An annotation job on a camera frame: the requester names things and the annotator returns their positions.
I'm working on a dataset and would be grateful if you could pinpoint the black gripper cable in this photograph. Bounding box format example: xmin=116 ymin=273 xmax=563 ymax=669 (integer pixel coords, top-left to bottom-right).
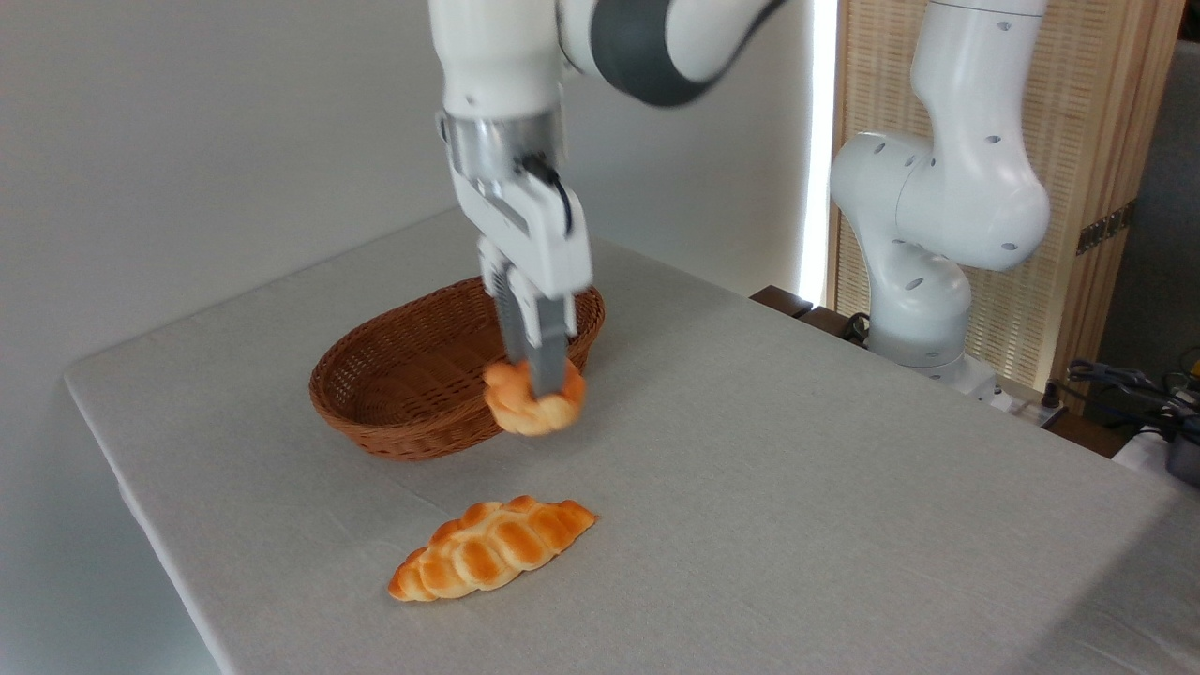
xmin=519 ymin=154 xmax=574 ymax=234

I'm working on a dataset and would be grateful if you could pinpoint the black cable bundle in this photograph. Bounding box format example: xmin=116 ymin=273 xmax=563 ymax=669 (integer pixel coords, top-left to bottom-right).
xmin=1042 ymin=358 xmax=1200 ymax=443

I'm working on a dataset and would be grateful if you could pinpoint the grey tablecloth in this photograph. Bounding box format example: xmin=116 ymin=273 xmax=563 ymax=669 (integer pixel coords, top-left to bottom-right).
xmin=64 ymin=208 xmax=1200 ymax=675

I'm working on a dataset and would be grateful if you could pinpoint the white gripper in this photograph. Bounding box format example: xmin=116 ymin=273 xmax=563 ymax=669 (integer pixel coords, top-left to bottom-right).
xmin=450 ymin=161 xmax=594 ymax=398

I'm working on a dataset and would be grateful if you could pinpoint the round knotted bread roll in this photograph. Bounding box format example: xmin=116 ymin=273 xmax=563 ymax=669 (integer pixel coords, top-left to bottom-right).
xmin=482 ymin=359 xmax=588 ymax=438

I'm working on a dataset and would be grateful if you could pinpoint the dark wooden furniture edge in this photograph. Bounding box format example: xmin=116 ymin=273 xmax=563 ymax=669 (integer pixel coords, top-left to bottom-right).
xmin=749 ymin=285 xmax=875 ymax=350

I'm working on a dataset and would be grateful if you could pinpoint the long braided bread loaf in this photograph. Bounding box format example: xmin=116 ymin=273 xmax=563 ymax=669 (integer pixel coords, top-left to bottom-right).
xmin=387 ymin=495 xmax=598 ymax=603

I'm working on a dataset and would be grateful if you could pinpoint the dark metal screen hinge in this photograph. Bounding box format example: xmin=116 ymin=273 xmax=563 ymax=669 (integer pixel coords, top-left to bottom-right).
xmin=1075 ymin=201 xmax=1138 ymax=257

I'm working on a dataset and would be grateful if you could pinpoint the brown wicker oval basket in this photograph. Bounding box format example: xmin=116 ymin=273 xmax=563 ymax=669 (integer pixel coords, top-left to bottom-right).
xmin=308 ymin=276 xmax=607 ymax=462

